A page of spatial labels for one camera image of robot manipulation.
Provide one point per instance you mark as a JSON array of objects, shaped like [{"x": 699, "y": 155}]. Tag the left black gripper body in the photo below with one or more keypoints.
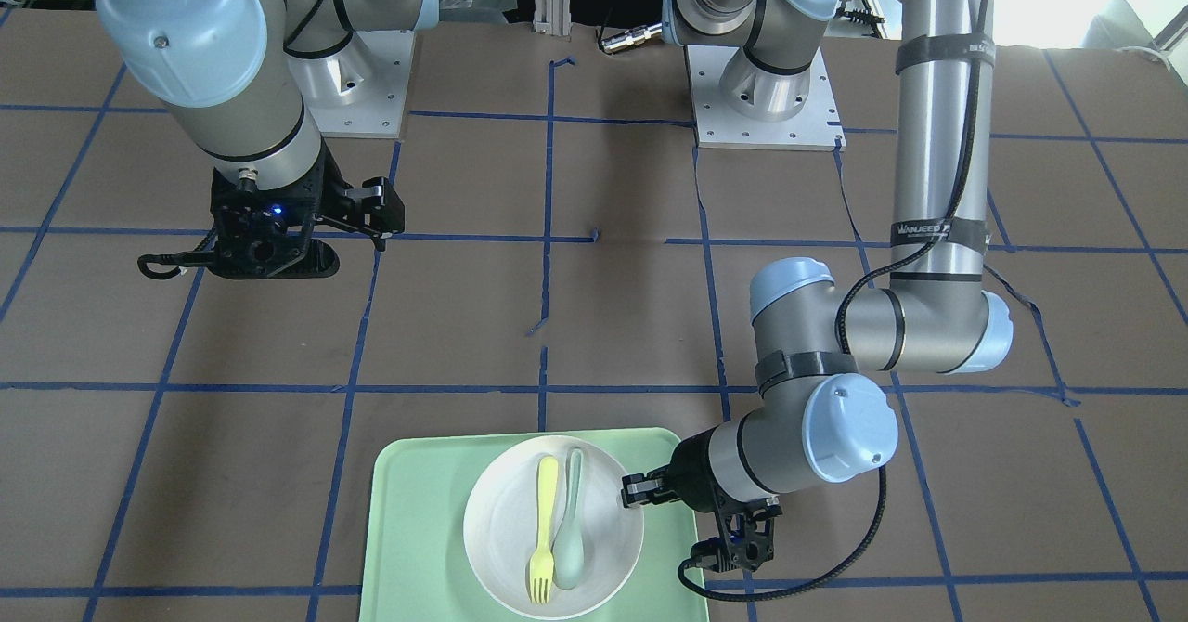
[{"x": 692, "y": 475}]

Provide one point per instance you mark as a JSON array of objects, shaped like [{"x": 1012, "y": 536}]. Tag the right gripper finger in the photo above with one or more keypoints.
[
  {"x": 375, "y": 202},
  {"x": 377, "y": 226}
]

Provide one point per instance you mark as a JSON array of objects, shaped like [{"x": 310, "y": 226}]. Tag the yellow plastic fork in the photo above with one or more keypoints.
[{"x": 541, "y": 561}]

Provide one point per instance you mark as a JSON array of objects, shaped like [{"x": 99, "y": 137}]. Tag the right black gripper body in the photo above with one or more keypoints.
[{"x": 327, "y": 185}]

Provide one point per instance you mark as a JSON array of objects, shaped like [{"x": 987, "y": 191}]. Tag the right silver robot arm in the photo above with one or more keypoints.
[{"x": 243, "y": 79}]

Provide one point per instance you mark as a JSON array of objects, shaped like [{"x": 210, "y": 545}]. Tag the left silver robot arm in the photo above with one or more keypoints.
[{"x": 822, "y": 419}]

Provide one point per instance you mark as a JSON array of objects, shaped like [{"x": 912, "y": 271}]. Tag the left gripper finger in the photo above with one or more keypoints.
[
  {"x": 645, "y": 484},
  {"x": 637, "y": 499}
]

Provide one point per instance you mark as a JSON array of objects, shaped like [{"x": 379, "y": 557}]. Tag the silver cable connector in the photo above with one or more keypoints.
[{"x": 619, "y": 42}]

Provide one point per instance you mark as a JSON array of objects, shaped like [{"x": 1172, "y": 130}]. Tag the white round plate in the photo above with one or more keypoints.
[{"x": 501, "y": 518}]

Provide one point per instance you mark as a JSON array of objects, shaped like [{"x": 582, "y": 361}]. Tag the pale green plastic spoon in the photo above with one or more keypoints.
[{"x": 568, "y": 549}]

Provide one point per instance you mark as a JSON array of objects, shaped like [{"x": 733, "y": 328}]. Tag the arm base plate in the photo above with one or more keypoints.
[
  {"x": 360, "y": 91},
  {"x": 738, "y": 106}
]

